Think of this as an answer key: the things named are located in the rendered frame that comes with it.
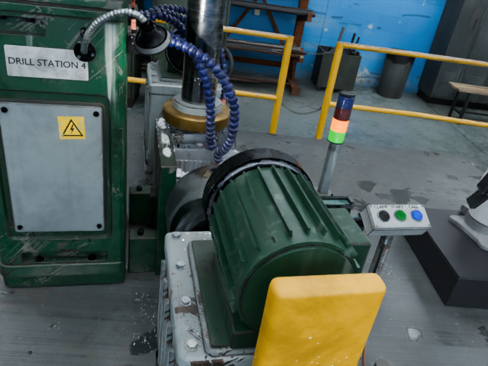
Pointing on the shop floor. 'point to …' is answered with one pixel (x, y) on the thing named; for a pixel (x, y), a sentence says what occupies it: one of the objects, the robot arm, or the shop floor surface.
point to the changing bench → (467, 96)
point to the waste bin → (394, 75)
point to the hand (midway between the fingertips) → (478, 197)
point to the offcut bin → (322, 70)
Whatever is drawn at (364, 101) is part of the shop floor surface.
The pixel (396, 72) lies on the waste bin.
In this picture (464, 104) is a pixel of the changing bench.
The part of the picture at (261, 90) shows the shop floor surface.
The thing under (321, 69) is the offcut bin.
